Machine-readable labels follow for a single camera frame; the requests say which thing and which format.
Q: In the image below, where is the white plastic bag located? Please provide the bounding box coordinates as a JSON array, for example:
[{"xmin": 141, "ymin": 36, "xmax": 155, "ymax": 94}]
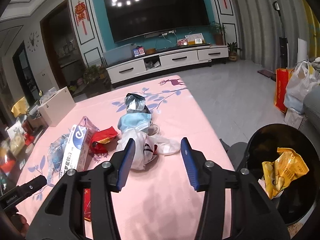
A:
[
  {"xmin": 116, "ymin": 129, "xmax": 180, "ymax": 170},
  {"xmin": 284, "ymin": 61, "xmax": 319, "ymax": 114}
]

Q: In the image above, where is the clear plastic wrapper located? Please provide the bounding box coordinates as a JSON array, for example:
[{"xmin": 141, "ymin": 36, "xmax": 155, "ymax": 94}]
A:
[{"xmin": 47, "ymin": 116, "xmax": 99, "ymax": 184}]

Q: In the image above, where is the yellow snack bag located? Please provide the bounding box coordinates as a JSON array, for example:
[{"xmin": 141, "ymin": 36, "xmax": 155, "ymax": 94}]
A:
[{"xmin": 259, "ymin": 147, "xmax": 309, "ymax": 199}]

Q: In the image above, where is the black trash bin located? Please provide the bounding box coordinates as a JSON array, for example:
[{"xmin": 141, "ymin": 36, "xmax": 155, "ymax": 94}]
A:
[{"xmin": 244, "ymin": 124, "xmax": 319, "ymax": 225}]

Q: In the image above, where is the person's left hand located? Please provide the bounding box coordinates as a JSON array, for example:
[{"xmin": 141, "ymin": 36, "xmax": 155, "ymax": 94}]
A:
[{"xmin": 10, "ymin": 213, "xmax": 29, "ymax": 237}]

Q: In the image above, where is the red flat packet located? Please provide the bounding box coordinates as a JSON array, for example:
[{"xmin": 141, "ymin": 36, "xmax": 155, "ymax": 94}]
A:
[{"xmin": 83, "ymin": 189, "xmax": 91, "ymax": 222}]

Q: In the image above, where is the white toothpaste box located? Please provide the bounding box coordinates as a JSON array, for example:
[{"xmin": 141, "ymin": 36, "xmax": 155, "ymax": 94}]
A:
[{"xmin": 59, "ymin": 125, "xmax": 91, "ymax": 178}]

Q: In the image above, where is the red snack wrapper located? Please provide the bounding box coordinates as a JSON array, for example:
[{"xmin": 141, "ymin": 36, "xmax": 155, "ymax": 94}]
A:
[{"xmin": 90, "ymin": 126, "xmax": 118, "ymax": 154}]

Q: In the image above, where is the blue face mask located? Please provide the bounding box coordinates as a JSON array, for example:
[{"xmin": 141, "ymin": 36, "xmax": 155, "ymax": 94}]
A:
[{"xmin": 118, "ymin": 113, "xmax": 151, "ymax": 133}]

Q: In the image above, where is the dark crumpled foil wrapper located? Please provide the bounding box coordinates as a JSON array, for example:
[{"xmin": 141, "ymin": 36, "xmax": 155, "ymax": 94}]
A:
[{"xmin": 124, "ymin": 93, "xmax": 150, "ymax": 114}]

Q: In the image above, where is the white cardboard box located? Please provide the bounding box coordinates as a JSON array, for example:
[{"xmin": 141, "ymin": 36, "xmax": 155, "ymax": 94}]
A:
[{"xmin": 39, "ymin": 87, "xmax": 75, "ymax": 127}]

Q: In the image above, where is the large floor plant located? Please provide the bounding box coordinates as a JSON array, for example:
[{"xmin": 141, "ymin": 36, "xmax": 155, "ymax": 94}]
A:
[{"xmin": 83, "ymin": 64, "xmax": 112, "ymax": 98}]

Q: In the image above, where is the white TV cabinet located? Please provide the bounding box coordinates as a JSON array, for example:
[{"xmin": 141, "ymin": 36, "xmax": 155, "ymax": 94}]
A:
[{"xmin": 107, "ymin": 45, "xmax": 228, "ymax": 85}]

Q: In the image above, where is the potted plant on floor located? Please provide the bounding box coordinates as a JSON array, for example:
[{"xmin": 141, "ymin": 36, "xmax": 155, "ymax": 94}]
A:
[{"xmin": 227, "ymin": 42, "xmax": 242, "ymax": 62}]

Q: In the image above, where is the red paper shopping bag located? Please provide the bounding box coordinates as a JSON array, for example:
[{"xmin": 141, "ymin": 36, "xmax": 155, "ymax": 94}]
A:
[{"xmin": 274, "ymin": 68, "xmax": 294, "ymax": 114}]

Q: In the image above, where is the white plastic bag on floor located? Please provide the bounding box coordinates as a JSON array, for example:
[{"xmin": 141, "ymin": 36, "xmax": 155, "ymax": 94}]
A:
[{"xmin": 284, "ymin": 61, "xmax": 319, "ymax": 114}]

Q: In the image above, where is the upright vacuum cleaner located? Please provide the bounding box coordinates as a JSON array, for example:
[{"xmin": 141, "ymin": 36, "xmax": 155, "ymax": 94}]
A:
[{"xmin": 272, "ymin": 0, "xmax": 290, "ymax": 69}]

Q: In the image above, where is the potted plant on cabinet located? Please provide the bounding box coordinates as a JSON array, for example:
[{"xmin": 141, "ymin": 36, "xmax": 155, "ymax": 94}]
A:
[{"xmin": 209, "ymin": 21, "xmax": 225, "ymax": 45}]

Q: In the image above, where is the red chinese knot decoration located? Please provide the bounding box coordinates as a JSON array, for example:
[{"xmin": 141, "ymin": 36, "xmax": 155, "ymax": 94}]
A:
[{"xmin": 74, "ymin": 0, "xmax": 89, "ymax": 35}]

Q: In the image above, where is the large black television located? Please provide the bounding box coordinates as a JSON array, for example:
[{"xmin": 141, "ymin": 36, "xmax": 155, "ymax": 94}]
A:
[{"xmin": 104, "ymin": 0, "xmax": 209, "ymax": 42}]

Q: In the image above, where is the wall clock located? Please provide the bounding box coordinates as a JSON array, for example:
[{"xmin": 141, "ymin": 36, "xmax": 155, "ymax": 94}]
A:
[{"xmin": 27, "ymin": 31, "xmax": 40, "ymax": 52}]

